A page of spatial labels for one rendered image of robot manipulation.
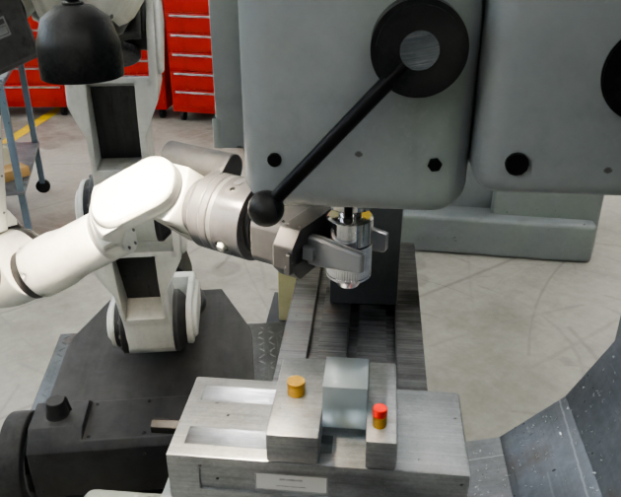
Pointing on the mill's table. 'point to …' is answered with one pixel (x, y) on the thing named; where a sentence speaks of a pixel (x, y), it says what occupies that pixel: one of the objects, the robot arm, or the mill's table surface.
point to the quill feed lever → (421, 47)
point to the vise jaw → (297, 414)
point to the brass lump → (296, 387)
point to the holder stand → (385, 265)
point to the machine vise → (425, 422)
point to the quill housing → (395, 114)
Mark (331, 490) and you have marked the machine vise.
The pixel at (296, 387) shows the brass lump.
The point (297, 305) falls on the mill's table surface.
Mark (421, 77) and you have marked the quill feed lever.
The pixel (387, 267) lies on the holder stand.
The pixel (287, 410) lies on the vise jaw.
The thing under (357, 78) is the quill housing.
